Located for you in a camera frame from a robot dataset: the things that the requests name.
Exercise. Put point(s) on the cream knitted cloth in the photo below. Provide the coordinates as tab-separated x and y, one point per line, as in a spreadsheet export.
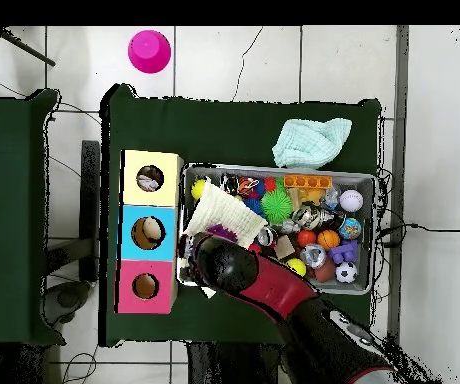
226	210

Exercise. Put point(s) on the purple spiky hedgehog toy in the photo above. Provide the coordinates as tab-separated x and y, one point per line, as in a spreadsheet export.
222	232

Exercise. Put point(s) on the light blue muslin cloth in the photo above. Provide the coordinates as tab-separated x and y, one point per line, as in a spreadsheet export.
310	144

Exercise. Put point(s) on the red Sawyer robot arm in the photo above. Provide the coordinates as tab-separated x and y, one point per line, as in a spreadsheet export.
278	288

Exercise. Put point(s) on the wooden box with three holes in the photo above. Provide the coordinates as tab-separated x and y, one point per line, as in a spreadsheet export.
166	196

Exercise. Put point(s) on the tiger plush toy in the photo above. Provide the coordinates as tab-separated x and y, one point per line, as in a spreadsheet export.
248	186

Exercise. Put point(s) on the yellow smiley ball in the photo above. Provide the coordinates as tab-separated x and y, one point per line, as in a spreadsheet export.
198	189

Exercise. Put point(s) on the green spiky ball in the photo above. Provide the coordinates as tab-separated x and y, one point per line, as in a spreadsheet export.
276	206

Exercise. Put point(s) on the red rubber ball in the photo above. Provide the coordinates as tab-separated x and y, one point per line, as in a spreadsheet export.
306	238

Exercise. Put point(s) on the orange plastic tray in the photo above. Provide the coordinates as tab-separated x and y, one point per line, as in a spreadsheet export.
308	181

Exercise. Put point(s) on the plain yellow ball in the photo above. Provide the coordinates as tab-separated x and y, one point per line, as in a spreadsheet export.
297	267

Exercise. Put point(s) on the orange basketball toy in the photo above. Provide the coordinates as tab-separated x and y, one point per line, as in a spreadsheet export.
328	239

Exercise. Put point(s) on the globe print ball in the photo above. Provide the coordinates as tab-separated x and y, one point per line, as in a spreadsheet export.
350	228

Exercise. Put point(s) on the white baseball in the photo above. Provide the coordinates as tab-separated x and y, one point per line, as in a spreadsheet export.
351	200

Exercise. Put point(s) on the black and white soccer ball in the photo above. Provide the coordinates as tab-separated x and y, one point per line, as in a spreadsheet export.
346	272

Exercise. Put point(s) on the pink plastic cup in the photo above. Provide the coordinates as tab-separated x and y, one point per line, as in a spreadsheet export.
149	52

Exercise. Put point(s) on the dark green side table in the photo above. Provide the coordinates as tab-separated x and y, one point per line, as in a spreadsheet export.
6	200

